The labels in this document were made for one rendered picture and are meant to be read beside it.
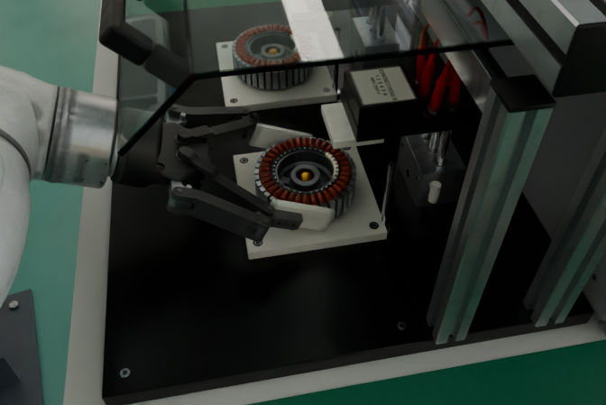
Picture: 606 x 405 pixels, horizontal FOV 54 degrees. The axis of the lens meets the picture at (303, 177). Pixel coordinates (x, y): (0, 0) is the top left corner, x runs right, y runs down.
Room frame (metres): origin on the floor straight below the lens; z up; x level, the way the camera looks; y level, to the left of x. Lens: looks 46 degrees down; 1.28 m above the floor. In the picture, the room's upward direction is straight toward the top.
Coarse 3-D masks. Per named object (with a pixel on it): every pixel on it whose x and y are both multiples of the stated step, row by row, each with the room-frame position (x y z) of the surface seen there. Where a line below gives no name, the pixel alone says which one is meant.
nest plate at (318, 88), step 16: (224, 80) 0.67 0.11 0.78; (240, 80) 0.67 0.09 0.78; (304, 80) 0.67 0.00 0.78; (320, 80) 0.67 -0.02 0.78; (224, 96) 0.64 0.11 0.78; (240, 96) 0.64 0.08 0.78; (256, 96) 0.64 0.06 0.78; (272, 96) 0.64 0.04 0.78; (288, 96) 0.64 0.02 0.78; (304, 96) 0.64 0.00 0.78; (320, 96) 0.64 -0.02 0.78; (336, 96) 0.64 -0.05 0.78
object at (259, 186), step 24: (288, 144) 0.50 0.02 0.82; (312, 144) 0.50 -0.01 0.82; (264, 168) 0.46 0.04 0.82; (288, 168) 0.49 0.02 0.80; (312, 168) 0.47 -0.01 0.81; (336, 168) 0.46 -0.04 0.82; (264, 192) 0.43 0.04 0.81; (288, 192) 0.43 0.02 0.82; (312, 192) 0.43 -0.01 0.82; (336, 192) 0.43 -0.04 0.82; (336, 216) 0.42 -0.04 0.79
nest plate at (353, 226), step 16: (240, 160) 0.52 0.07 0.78; (256, 160) 0.52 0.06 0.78; (240, 176) 0.49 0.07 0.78; (288, 176) 0.49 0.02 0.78; (320, 176) 0.49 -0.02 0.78; (368, 192) 0.46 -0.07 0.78; (352, 208) 0.44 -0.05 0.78; (368, 208) 0.44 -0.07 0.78; (336, 224) 0.42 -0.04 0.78; (352, 224) 0.42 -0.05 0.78; (368, 224) 0.42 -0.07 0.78; (272, 240) 0.39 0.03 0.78; (288, 240) 0.39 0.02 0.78; (304, 240) 0.39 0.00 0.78; (320, 240) 0.39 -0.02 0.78; (336, 240) 0.39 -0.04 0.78; (352, 240) 0.40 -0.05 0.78; (368, 240) 0.40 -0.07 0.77; (256, 256) 0.38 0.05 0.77
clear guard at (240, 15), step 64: (128, 0) 0.48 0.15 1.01; (192, 0) 0.39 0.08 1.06; (256, 0) 0.39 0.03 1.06; (320, 0) 0.39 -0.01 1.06; (384, 0) 0.39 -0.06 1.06; (448, 0) 0.39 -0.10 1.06; (128, 64) 0.38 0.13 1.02; (192, 64) 0.31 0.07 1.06; (256, 64) 0.31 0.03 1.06; (320, 64) 0.31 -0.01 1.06; (128, 128) 0.30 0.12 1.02
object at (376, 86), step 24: (360, 72) 0.50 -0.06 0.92; (384, 72) 0.50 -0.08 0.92; (360, 96) 0.46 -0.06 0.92; (384, 96) 0.46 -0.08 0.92; (408, 96) 0.46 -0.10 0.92; (336, 120) 0.47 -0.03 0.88; (360, 120) 0.44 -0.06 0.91; (384, 120) 0.45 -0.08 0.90; (408, 120) 0.45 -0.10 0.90; (432, 120) 0.45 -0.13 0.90; (456, 120) 0.46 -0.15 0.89; (480, 120) 0.46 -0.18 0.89; (336, 144) 0.44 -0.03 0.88; (360, 144) 0.44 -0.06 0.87; (432, 144) 0.49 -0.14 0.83
